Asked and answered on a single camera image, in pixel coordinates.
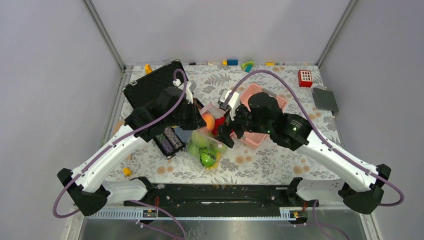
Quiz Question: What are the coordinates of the green striped toy watermelon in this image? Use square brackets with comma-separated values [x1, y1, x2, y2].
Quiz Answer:
[198, 147, 217, 168]

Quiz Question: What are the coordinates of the floral tablecloth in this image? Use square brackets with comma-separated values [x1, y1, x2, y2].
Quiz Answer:
[108, 65, 341, 185]

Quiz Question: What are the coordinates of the light green toy cabbage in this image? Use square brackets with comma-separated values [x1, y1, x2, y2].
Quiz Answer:
[191, 131, 211, 148]

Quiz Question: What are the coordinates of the tan toy piece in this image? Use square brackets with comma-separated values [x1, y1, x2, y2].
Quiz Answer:
[113, 120, 125, 135]

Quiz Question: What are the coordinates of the grey building baseplate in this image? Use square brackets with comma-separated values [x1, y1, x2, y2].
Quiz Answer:
[311, 87, 339, 113]

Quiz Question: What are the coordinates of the purple cable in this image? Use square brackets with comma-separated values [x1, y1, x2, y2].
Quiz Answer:
[52, 68, 188, 219]
[222, 69, 405, 208]

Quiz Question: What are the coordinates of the black poker chip case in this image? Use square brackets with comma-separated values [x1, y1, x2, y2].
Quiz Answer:
[123, 59, 206, 142]

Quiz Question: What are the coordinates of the blue toy brick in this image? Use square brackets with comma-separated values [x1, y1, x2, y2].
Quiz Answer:
[226, 59, 239, 66]

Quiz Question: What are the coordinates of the small yellow brick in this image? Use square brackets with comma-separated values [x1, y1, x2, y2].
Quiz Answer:
[122, 167, 133, 177]

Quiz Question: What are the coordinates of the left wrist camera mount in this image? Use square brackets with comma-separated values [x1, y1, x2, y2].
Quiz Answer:
[172, 78, 194, 104]

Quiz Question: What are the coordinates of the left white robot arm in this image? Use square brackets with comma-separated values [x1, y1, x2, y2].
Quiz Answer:
[53, 84, 205, 218]

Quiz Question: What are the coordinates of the yellow toy brick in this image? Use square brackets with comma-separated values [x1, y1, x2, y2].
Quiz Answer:
[144, 64, 153, 75]

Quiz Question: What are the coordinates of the clear zip top bag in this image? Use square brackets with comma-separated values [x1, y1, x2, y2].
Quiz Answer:
[187, 102, 228, 170]

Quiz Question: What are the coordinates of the orange toy peach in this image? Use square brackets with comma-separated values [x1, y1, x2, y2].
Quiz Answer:
[201, 112, 215, 132]

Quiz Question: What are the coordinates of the pink plastic basket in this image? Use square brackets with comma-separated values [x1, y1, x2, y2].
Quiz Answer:
[240, 83, 288, 150]

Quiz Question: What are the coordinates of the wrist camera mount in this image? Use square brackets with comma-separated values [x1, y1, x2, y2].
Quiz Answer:
[172, 78, 194, 104]
[218, 90, 241, 121]

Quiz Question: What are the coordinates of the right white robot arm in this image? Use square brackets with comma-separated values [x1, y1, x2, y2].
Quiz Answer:
[217, 91, 392, 215]

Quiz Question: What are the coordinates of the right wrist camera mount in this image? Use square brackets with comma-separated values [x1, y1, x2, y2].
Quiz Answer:
[218, 90, 241, 121]

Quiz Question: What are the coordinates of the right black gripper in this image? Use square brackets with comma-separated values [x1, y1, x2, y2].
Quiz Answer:
[213, 101, 273, 148]

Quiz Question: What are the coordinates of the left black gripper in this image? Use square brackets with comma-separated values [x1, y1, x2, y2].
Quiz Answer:
[166, 98, 208, 131]

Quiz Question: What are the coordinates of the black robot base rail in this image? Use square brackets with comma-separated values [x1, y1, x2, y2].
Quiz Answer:
[140, 177, 314, 218]

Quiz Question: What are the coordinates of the red toy window block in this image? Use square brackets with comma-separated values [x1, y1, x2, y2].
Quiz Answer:
[297, 70, 313, 88]

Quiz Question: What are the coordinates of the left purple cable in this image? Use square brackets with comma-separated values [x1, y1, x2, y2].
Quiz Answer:
[52, 68, 188, 219]

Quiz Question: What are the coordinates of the green teal toy block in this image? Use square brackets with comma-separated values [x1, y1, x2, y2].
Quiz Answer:
[240, 61, 255, 73]

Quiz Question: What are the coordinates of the green bumpy toy fruit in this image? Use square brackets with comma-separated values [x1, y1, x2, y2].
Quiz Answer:
[187, 142, 200, 159]

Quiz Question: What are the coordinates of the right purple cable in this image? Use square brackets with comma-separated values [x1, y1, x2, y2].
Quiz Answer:
[222, 69, 405, 208]

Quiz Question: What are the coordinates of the red toy pepper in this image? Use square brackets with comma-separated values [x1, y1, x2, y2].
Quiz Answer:
[211, 116, 226, 136]

